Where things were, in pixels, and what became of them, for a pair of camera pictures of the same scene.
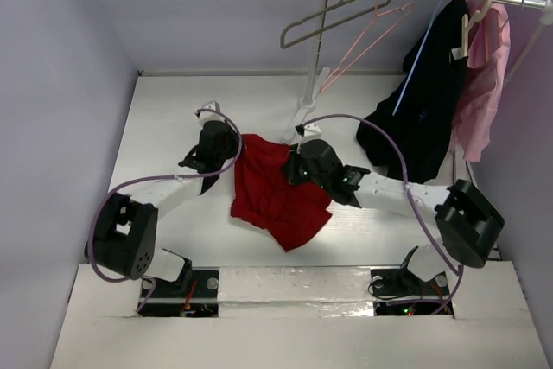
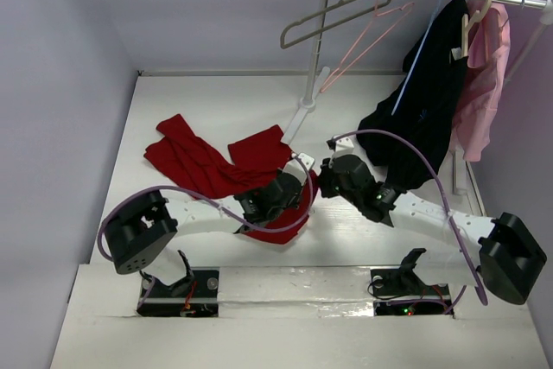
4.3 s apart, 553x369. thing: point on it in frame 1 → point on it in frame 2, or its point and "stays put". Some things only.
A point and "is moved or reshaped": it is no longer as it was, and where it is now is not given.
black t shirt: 408,131 stays put
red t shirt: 294,214 is moved or reshaped
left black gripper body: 230,149 → 271,215
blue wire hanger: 420,50 stays put
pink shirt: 483,79 stays put
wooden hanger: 479,17 stays put
